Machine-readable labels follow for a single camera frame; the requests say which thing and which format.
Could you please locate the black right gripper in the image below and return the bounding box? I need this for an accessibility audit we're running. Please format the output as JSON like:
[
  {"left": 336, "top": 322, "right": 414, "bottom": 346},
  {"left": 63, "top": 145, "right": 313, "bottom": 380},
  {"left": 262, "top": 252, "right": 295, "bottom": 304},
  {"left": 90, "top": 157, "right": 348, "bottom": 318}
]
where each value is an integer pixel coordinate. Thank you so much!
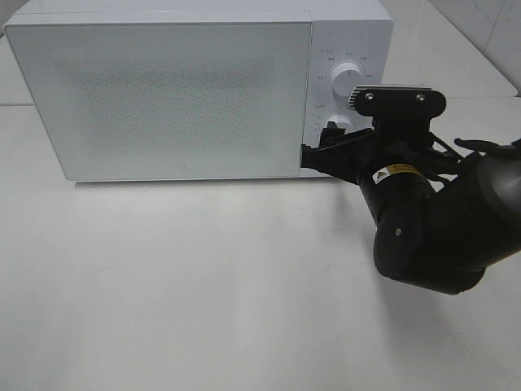
[{"left": 300, "top": 119, "right": 440, "bottom": 186}]

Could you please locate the white timer knob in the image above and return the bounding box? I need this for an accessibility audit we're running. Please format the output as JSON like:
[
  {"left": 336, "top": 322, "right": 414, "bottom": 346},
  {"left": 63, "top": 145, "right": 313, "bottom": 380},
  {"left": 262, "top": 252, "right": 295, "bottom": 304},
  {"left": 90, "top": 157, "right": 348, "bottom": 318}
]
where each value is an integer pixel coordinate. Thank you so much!
[{"left": 325, "top": 115, "right": 353, "bottom": 132}]

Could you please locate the white microwave door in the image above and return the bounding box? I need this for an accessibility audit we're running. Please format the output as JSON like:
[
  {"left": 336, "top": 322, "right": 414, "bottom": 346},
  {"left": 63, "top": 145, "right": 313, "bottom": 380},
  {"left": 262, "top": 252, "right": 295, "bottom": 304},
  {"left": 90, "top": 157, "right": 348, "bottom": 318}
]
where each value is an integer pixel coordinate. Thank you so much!
[{"left": 7, "top": 23, "right": 311, "bottom": 182}]

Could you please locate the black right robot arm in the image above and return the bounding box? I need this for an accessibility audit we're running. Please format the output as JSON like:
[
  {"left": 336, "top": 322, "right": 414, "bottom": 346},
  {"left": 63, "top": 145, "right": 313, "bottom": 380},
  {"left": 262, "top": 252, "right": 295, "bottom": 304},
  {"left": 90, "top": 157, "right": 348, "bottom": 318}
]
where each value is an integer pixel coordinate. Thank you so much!
[{"left": 301, "top": 120, "right": 520, "bottom": 295}]

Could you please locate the upper white power knob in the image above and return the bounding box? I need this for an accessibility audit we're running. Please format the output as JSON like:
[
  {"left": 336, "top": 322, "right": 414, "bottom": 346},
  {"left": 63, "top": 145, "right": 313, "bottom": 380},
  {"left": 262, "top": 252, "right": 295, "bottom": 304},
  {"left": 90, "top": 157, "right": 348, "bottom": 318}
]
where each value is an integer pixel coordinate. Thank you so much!
[{"left": 331, "top": 59, "right": 364, "bottom": 97}]

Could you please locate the white microwave oven body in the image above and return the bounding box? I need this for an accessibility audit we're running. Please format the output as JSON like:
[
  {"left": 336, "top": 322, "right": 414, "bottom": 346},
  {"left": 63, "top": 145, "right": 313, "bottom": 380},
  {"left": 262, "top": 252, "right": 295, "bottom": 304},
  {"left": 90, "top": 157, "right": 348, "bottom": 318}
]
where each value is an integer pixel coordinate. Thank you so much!
[{"left": 10, "top": 0, "right": 395, "bottom": 182}]

